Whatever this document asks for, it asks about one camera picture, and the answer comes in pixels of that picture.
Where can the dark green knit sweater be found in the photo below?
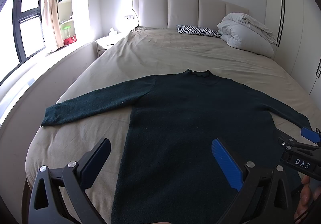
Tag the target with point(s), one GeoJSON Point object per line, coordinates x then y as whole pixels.
{"type": "Point", "coordinates": [168, 172]}

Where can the tissue box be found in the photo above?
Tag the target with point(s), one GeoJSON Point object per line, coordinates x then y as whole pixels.
{"type": "Point", "coordinates": [113, 32]}

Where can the black framed window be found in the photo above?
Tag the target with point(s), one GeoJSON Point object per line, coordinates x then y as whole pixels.
{"type": "Point", "coordinates": [21, 34]}

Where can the person right hand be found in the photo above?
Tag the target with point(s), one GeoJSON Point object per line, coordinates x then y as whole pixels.
{"type": "Point", "coordinates": [305, 197]}

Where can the beige curtain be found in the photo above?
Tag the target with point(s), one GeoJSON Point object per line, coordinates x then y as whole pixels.
{"type": "Point", "coordinates": [51, 25]}

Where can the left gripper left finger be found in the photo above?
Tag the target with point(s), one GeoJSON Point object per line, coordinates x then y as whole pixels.
{"type": "Point", "coordinates": [46, 202]}

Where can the white wall shelf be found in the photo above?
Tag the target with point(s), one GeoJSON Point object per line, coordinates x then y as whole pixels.
{"type": "Point", "coordinates": [65, 0]}

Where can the white crumpled duvet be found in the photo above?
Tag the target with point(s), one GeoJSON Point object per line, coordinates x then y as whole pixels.
{"type": "Point", "coordinates": [241, 31]}

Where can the white wardrobe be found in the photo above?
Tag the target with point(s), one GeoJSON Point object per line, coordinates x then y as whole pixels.
{"type": "Point", "coordinates": [296, 25]}

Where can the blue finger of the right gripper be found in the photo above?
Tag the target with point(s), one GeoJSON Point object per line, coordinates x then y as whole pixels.
{"type": "Point", "coordinates": [311, 135]}

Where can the beige padded headboard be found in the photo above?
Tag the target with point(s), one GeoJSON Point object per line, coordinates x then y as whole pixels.
{"type": "Point", "coordinates": [169, 13]}

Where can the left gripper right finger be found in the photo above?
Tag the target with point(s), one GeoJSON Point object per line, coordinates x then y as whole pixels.
{"type": "Point", "coordinates": [263, 194]}

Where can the green lidded jar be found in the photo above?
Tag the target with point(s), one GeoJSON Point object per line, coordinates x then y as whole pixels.
{"type": "Point", "coordinates": [66, 31]}

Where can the zebra print pillow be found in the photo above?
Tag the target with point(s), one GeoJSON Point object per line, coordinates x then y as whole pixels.
{"type": "Point", "coordinates": [195, 30]}

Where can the white nightstand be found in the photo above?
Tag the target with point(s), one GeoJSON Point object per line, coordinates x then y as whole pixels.
{"type": "Point", "coordinates": [105, 43]}

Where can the red box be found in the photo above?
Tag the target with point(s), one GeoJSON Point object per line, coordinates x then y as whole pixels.
{"type": "Point", "coordinates": [70, 40]}

